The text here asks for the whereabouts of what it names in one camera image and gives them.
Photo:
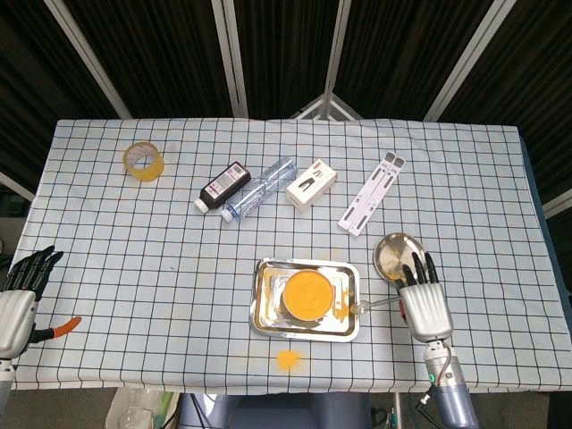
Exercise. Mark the small stainless steel tray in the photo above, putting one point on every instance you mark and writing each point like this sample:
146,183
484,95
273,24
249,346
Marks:
271,313

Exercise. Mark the spilled yellow powder pile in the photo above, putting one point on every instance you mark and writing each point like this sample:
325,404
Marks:
288,359

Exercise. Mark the large stainless steel tray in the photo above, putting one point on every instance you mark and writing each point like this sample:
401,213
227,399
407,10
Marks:
304,336

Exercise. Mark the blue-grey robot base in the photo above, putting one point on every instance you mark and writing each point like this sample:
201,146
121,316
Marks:
277,413

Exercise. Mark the dark folding screen white frames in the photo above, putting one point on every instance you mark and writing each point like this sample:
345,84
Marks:
165,58

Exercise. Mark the brown medicine bottle white cap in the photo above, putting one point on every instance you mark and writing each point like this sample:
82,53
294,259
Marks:
223,185

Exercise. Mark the white cardboard product box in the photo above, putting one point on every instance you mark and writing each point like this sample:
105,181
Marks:
308,193

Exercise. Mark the yellow packing tape roll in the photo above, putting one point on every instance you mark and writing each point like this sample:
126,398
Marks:
151,172

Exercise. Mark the silver spoon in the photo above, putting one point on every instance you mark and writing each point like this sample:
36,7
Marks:
357,308

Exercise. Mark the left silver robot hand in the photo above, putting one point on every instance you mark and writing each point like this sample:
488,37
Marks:
15,317

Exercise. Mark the clear plastic bag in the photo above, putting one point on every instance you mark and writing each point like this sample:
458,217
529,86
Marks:
134,409

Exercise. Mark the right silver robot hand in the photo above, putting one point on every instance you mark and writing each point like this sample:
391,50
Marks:
426,313

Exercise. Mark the beige bowl of yellow powder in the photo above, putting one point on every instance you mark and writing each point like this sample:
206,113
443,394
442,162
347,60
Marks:
308,295

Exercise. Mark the oval stainless steel dish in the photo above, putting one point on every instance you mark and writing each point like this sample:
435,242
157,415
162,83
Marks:
393,254

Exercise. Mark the clear plastic water bottle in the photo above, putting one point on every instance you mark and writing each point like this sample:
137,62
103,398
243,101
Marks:
254,194

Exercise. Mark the white black checked tablecloth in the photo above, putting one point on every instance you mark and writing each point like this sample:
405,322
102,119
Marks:
134,268

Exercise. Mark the white folding laptop stand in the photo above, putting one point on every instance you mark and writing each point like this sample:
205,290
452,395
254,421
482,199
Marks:
368,196

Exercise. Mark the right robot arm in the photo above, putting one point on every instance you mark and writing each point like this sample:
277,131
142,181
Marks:
451,393

